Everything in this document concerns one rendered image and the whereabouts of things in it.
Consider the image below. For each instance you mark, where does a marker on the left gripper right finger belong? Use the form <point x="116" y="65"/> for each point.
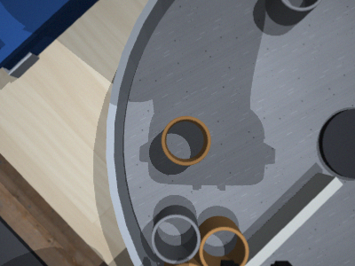
<point x="281" y="263"/>

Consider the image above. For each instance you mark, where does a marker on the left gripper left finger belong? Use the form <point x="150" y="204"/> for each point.
<point x="228" y="263"/>

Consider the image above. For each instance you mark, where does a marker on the grey metal bushing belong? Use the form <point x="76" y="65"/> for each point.
<point x="176" y="254"/>
<point x="285" y="14"/>

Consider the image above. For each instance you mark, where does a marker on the bronze bushing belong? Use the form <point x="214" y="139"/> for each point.
<point x="239" y="254"/>
<point x="206" y="144"/>
<point x="195" y="261"/>

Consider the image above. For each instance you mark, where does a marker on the blue shallow tray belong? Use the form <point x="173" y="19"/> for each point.
<point x="32" y="25"/>

